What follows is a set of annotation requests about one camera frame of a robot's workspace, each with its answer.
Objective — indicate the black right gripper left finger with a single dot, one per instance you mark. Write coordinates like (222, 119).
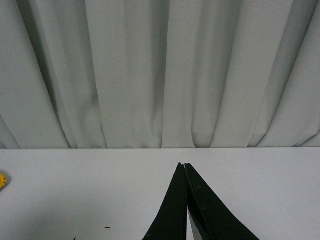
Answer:
(171, 220)

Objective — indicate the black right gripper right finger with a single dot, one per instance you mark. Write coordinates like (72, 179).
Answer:
(211, 216)

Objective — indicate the yellow beetle toy car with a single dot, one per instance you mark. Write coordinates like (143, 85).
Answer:
(4, 181)

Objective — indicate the grey pleated curtain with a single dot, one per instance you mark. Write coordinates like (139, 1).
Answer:
(117, 74)

